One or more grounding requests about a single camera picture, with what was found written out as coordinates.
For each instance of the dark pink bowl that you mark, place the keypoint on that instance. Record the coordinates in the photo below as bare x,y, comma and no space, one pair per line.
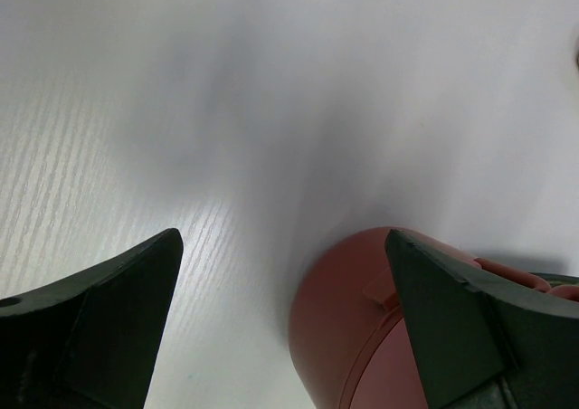
328,321

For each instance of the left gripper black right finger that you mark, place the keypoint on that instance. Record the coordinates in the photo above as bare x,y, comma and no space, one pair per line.
484,336

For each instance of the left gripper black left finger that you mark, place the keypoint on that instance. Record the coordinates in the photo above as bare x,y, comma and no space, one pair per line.
91,340

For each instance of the grey transparent lid red handles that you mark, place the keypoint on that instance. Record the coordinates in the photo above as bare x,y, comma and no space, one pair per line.
562,286

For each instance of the pink bowl with handles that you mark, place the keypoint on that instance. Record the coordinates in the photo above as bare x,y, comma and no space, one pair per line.
384,374

